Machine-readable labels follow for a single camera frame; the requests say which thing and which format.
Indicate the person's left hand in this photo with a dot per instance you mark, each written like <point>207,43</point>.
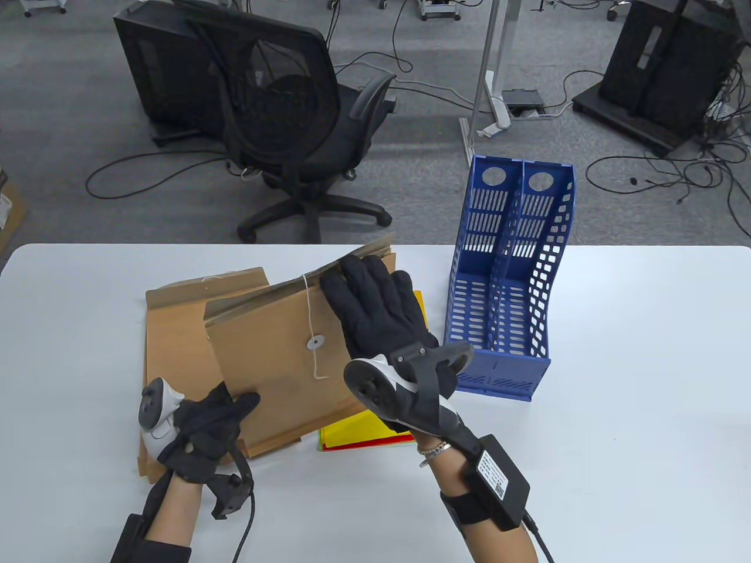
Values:
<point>205,425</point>

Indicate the black floor box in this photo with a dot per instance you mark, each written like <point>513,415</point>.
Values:
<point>522,97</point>

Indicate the black sensor box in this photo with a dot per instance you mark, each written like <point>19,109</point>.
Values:
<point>496,481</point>

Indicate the stack of red cardstock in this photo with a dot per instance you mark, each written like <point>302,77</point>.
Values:
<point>364,447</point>

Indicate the white cart base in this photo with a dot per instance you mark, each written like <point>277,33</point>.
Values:
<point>44,6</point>
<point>440,7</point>

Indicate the person's right hand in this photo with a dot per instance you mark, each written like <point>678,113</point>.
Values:
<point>375,311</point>

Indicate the stack of yellow cardstock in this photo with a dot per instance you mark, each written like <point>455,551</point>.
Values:
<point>352,431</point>

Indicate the brown document pouch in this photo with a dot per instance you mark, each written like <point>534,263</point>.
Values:
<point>146,469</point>
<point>276,363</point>
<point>176,352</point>

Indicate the black mesh office chair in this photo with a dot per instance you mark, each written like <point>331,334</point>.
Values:
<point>328,135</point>

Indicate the person's right forearm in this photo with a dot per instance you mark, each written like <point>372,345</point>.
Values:
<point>481,539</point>

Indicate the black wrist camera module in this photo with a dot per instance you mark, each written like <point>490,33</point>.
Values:
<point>229,492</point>

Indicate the person's left forearm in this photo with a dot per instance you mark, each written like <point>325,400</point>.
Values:
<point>173,516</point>

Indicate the black equipment cabinet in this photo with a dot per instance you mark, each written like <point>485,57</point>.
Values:
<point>669,64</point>

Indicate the white metal desk leg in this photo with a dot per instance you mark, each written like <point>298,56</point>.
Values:
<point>496,35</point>

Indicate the black wheeled platform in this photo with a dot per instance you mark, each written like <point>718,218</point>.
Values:
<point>622,117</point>

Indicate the cardboard box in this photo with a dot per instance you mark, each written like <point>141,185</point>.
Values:
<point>9,217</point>

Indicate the blue plastic file holder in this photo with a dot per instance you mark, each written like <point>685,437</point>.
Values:
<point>516,375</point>

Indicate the black computer tower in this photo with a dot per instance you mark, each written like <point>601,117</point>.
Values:
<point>158,70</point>

